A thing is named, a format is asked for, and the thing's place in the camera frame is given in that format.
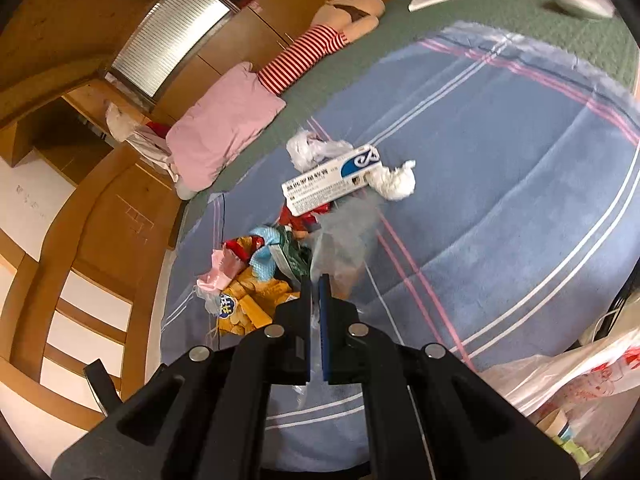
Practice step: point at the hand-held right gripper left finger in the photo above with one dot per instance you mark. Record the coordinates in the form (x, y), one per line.
(300, 340)

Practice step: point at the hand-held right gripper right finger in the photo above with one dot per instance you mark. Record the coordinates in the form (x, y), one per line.
(325, 330)

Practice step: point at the clear plastic wrapper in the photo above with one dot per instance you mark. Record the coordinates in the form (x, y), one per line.
(345, 240)

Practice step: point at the white plastic bag red print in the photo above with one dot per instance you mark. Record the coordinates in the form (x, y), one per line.
(590, 385)

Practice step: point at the yellow snack packet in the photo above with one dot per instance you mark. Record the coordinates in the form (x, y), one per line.
(250, 305)

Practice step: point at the green snack wrapper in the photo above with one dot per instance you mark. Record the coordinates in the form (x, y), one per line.
(292, 255)

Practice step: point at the pink plastic wrapper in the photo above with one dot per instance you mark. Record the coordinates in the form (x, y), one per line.
(215, 275)

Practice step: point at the red snack wrapper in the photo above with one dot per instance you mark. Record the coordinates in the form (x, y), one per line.
(237, 247)

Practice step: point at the white and blue medicine box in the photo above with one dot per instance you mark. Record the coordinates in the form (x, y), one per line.
(325, 185)

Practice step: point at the crumpled white tissue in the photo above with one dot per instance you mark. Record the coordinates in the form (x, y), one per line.
(395, 182)
(307, 150)

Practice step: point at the light blue cushion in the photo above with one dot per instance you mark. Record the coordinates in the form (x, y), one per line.
(186, 190)

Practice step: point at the blue striped blanket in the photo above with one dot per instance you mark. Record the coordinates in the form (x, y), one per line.
(475, 185)

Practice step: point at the pink pillow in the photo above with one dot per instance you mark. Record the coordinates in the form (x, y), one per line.
(220, 125)

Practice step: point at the wooden headboard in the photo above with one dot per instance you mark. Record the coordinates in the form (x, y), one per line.
(100, 220)

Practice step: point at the pile of clothes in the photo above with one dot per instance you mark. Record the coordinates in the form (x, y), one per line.
(150, 147)

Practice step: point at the red striped stuffed doll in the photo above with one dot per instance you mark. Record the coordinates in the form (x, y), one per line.
(305, 55)

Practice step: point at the plain white plastic bag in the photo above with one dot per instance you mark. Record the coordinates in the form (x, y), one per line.
(120, 120)

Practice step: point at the wooden bedside shelf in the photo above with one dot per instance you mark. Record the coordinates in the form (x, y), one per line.
(90, 95)

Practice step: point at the ribbed glass window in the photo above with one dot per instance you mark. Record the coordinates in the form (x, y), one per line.
(170, 35)

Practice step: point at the white handheld appliance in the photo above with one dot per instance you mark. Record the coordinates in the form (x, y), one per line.
(580, 2)

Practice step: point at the wooden wall cabinets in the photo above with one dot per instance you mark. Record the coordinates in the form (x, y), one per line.
(280, 5)

